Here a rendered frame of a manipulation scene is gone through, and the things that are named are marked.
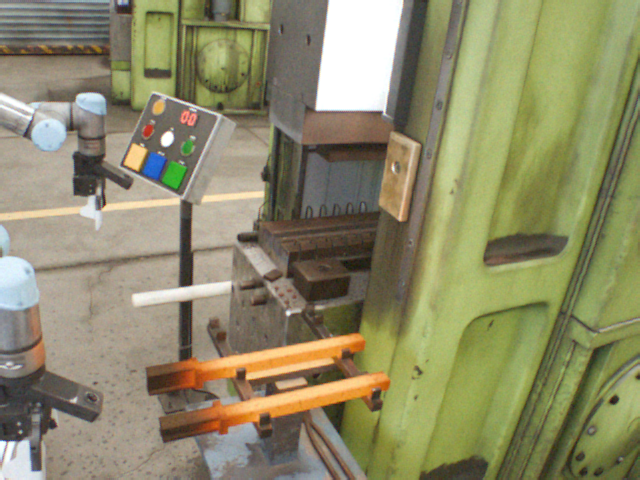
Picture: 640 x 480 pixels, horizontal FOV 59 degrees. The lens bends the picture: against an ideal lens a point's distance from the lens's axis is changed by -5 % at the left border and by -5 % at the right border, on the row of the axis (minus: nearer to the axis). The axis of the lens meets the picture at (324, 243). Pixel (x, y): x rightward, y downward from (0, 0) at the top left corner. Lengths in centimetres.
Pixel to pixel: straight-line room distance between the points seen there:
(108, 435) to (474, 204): 168
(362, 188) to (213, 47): 453
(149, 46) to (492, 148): 535
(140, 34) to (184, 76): 59
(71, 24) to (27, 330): 853
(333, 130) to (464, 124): 39
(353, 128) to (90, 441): 153
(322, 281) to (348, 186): 48
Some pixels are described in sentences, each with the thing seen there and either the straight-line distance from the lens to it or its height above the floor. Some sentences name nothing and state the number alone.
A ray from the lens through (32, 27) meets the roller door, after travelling 926.
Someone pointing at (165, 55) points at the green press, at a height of 57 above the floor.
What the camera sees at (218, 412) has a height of 101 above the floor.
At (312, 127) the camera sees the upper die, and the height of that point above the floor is 131.
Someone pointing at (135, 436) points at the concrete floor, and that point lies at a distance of 239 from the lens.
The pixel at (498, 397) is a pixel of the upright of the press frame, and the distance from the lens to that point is 173.
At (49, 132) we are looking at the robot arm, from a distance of 149.
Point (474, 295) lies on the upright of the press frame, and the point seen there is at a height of 107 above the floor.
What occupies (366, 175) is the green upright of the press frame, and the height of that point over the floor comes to 107.
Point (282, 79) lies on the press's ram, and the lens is 148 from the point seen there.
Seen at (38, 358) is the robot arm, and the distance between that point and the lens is 88.
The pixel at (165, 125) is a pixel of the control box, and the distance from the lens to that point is 199.
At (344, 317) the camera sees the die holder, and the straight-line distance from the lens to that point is 150.
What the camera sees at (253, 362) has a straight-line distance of 110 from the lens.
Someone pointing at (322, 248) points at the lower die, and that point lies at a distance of 154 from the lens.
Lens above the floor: 169
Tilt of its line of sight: 26 degrees down
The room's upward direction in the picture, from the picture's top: 8 degrees clockwise
